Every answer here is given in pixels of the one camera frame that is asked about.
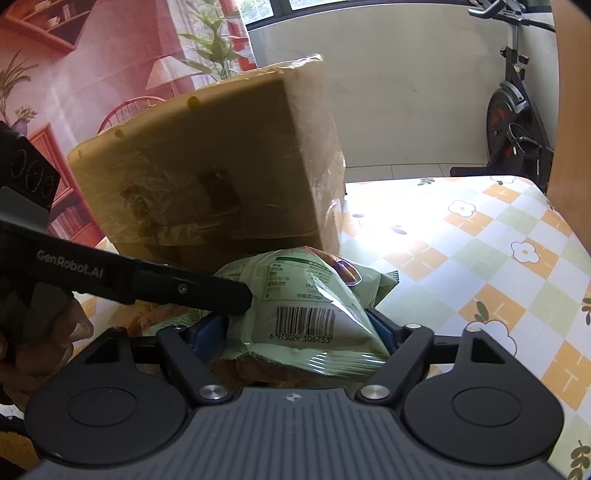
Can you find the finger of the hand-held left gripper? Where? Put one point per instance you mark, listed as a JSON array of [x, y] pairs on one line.
[[198, 290]]

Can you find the person's left hand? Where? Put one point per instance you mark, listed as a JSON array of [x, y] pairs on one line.
[[69, 332]]

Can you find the wooden door panel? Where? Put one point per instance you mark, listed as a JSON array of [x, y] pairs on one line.
[[572, 115]]

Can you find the red room print backdrop cloth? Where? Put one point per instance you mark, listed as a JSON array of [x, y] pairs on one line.
[[92, 69]]

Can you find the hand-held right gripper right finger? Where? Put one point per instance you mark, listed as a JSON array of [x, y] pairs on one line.
[[385, 330]]

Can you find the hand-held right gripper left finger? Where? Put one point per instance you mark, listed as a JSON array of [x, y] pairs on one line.
[[210, 334]]

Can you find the brown cardboard box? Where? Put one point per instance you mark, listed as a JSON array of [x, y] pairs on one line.
[[194, 152]]

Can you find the green snack packet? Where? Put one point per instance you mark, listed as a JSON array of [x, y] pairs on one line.
[[295, 295]]

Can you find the black exercise bike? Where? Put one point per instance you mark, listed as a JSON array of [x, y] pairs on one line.
[[503, 115]]

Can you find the bamboo print backdrop cloth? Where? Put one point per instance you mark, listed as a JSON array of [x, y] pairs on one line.
[[217, 41]]

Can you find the checkered floral tablecloth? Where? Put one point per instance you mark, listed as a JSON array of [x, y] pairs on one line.
[[485, 277]]

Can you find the black framed window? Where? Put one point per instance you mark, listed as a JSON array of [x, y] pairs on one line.
[[304, 3]]

